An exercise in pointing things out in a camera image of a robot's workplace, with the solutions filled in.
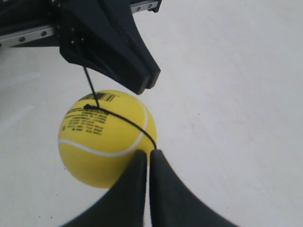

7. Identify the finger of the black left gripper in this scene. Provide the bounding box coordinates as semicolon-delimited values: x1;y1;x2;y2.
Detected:
104;0;160;89
56;0;144;95

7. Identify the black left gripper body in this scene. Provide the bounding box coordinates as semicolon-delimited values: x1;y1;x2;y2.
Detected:
0;0;163;48

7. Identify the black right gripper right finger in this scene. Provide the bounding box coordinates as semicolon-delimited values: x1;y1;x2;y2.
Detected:
150;150;234;227

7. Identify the yellow tennis ball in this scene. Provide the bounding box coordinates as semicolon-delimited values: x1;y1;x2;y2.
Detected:
58;90;157;189

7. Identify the black string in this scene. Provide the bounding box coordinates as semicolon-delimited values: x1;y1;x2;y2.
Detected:
83;66;158;150

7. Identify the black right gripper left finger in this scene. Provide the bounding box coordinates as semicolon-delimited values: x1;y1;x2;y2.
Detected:
64;150;147;227

